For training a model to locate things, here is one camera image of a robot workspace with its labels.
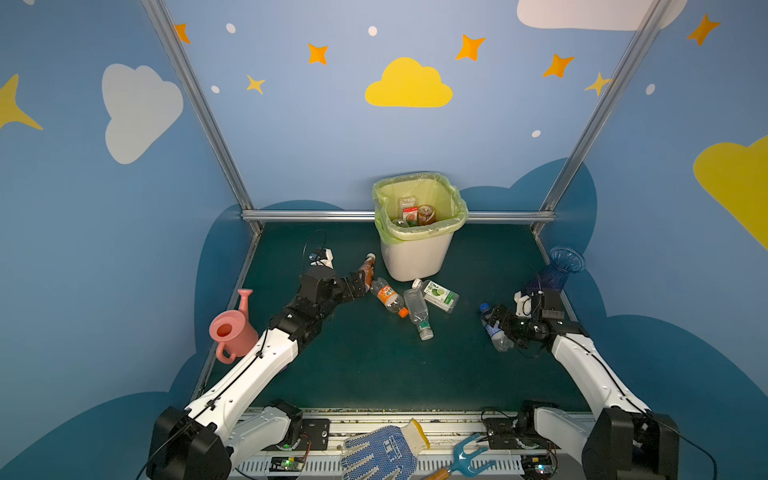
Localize controller board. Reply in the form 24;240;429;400
521;456;557;480
268;457;305;475

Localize white plastic waste bin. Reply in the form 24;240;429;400
380;233;453;282

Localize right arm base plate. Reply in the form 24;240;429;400
482;417;541;450

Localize brown Nescafe coffee bottle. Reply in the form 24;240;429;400
359;253;376;292

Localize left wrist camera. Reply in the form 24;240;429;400
308;247;333;269

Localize pink label square bottle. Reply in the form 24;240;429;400
398;196;419;227

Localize right controller board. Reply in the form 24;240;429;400
521;456;557;480

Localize pink watering can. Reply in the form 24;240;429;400
209;289;259;365

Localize teal garden hand fork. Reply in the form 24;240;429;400
425;433;497;480

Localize green bin liner bag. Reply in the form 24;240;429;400
372;172;469;245

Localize clear bottle white label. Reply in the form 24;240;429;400
403;288;434;341

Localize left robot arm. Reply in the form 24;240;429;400
137;260;371;479

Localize blue dotted work glove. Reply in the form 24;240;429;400
340;419;430;480

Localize aluminium frame rail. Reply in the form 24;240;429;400
241;209;557;225

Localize left controller board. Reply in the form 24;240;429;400
268;457;305;475

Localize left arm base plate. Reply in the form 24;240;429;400
264;418;331;452

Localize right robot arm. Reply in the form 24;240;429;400
480;289;680;479

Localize orange label clear bottle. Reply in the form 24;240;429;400
371;278;409;318

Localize green white label bottle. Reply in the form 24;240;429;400
412;278;459;314

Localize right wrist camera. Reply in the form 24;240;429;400
514;291;533;318

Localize small blue label bottle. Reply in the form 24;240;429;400
479;303;514;352

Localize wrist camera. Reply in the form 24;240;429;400
514;291;533;318
308;247;333;269

